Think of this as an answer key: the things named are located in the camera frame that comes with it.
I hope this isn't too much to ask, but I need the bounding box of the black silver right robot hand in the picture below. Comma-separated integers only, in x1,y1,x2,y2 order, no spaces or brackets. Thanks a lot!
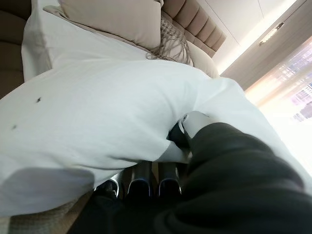
68,114,312,234

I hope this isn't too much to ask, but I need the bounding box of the white duvet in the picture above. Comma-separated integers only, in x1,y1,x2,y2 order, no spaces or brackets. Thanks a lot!
0,65,312,217

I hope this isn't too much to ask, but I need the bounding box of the beige woven bed blanket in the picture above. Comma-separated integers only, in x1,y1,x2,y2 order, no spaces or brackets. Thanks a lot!
0,197,93,234

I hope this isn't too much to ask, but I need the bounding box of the beige window curtain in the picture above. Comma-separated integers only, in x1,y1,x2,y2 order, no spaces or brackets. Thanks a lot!
243,36,312,152

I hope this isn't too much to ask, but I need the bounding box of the small beige pillow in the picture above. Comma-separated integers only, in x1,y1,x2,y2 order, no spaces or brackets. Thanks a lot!
168,41,220,78

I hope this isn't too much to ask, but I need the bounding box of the fringed macrame cushion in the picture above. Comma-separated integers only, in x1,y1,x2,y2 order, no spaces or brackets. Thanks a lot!
146,11,193,65

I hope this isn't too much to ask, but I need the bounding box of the large beige pillow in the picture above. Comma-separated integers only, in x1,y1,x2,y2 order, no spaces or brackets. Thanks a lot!
43,0,164,49

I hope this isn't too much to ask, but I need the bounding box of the brown upholstered bed frame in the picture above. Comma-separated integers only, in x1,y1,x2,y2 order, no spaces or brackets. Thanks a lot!
0,0,227,98

